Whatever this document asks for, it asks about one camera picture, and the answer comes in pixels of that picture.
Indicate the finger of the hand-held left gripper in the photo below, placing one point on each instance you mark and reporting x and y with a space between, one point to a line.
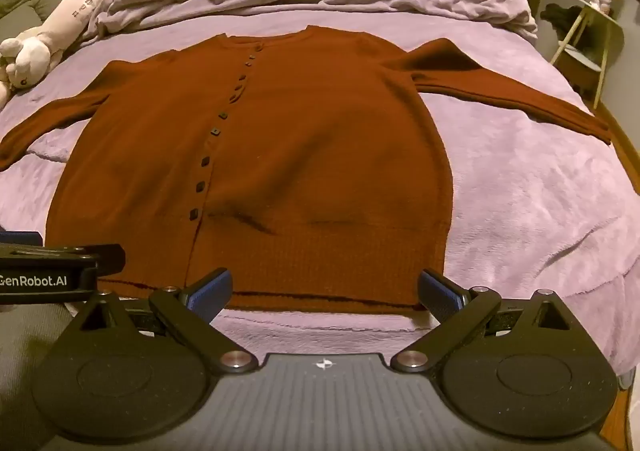
107 258

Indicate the round side table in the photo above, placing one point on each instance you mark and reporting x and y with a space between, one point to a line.
590 31

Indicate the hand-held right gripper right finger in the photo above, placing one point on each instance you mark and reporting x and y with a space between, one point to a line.
441 292

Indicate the brown knit cardigan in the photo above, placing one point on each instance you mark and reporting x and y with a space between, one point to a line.
300 156

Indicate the long cream plush toy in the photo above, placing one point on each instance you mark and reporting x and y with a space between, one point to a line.
65 13

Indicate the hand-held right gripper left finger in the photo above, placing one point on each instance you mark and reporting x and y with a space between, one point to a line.
210 290

